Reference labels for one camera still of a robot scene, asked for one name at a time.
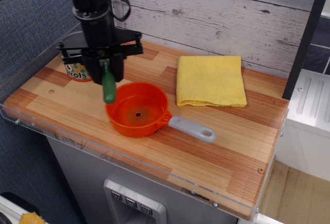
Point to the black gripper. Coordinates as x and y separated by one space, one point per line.
100 38

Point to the green toy pickle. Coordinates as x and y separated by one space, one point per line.
108 83

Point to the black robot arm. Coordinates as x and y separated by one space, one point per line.
101 47

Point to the peas and carrots can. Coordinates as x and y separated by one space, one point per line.
75 70

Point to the folded yellow cloth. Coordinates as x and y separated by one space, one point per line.
210 81

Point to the grey toy fridge cabinet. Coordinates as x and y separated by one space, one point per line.
108 190

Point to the yellow object bottom left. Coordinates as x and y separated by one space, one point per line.
31 218

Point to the white ridged cabinet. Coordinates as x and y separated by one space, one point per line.
303 143

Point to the orange toy pot grey handle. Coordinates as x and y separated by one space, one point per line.
142 108

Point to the black vertical post right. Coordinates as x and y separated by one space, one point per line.
303 47

